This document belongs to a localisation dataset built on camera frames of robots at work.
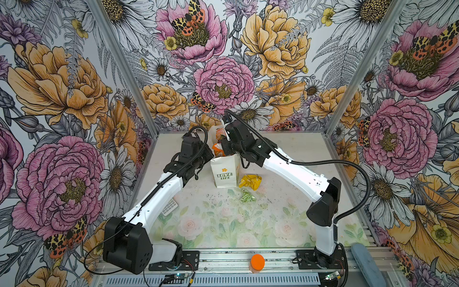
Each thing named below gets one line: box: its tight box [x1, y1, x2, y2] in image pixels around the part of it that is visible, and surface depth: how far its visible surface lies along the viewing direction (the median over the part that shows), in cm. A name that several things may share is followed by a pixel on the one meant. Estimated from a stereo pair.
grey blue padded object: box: [350, 243, 387, 287], surface depth 72 cm
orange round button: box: [250, 253, 265, 271], surface depth 68 cm
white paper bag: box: [207, 124, 241, 188], surface depth 87 cm
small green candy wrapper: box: [240, 188, 257, 203], surface depth 91 cm
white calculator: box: [161, 197, 179, 217], surface depth 90 cm
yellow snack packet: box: [239, 173, 263, 191], surface depth 92 cm
